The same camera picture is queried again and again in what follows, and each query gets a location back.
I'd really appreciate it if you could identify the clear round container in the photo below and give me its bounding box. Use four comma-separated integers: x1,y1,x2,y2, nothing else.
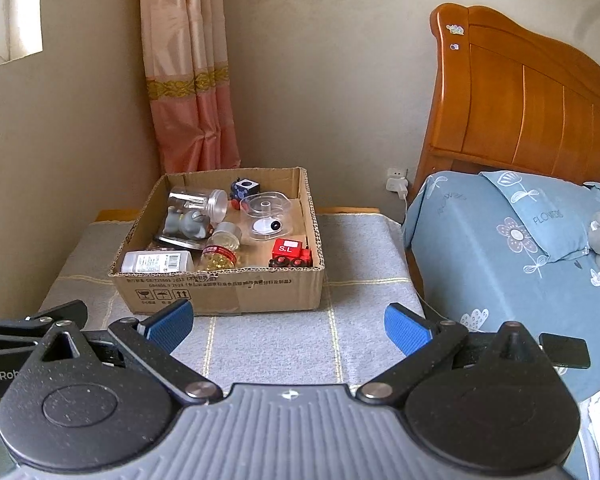
240,192,294,242

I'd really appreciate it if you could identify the capsule bottle red label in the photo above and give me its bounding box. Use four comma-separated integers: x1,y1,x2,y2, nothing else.
199,222,242,272

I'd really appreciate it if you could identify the red toy train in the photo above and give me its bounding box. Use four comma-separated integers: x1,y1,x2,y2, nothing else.
268,238,313,269

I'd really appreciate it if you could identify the black phone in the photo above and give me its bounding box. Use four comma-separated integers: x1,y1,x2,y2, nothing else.
539,333,591,370

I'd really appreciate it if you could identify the cardboard box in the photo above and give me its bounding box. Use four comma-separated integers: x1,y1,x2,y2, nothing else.
109,167,325,315

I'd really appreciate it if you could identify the grey elephant toy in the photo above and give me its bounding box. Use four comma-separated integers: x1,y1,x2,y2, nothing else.
162,206,211,240

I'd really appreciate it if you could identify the pink striped curtain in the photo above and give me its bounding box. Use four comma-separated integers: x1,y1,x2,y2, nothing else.
140,0,240,174

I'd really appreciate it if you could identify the blue floral pillow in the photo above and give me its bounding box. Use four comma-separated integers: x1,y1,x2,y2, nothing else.
480,170,600,262

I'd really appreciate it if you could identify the blue floral bedding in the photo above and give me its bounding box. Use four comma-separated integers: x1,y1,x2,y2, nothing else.
403,171,600,479

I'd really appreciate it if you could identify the grey plaid mat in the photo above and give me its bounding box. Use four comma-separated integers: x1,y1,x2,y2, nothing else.
33,214,422,392

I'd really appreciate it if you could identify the white pill bottle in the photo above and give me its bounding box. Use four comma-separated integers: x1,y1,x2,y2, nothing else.
120,250,194,274

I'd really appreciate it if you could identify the white wall plug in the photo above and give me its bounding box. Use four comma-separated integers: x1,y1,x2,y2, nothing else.
385,168,410,200

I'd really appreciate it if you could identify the wooden headboard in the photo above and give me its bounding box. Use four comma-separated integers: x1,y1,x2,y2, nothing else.
411,3,600,193

